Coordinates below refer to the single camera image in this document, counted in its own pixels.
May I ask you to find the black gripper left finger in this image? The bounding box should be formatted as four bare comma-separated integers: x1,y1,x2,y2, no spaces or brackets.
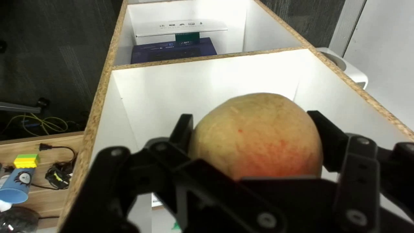
59,113,276,233

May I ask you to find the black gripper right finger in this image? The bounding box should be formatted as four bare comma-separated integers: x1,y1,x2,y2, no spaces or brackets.
306,109,414,233

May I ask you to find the orange peach with green leaf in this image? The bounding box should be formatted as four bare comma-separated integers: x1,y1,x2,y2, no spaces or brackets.
187,92,324,181

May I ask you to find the white chipboard bookshelf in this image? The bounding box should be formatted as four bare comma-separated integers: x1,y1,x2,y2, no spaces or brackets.
56,0,414,233

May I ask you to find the yellow toy block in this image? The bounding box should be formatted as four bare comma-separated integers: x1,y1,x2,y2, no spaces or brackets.
12,153,40,170

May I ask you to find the blue plastic cup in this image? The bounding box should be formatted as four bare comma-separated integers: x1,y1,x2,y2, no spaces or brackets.
0,169,32,205

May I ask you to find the black round object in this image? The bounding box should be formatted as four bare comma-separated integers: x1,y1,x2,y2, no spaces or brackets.
0,206,40,233

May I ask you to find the white grey-rimmed bin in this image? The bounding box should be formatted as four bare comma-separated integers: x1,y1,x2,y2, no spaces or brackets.
318,47,370,90

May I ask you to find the dark blue box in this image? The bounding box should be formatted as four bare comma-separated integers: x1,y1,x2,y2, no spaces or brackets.
129,37,218,65

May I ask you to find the green small box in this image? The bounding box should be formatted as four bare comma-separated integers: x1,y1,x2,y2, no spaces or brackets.
174,32,200,43

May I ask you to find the black power adapter with cable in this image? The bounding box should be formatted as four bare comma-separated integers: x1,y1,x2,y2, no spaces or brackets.
37,143,78,192

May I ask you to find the yellow-green coiled cable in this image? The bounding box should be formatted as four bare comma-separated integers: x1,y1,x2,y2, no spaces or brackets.
3,113,69,138

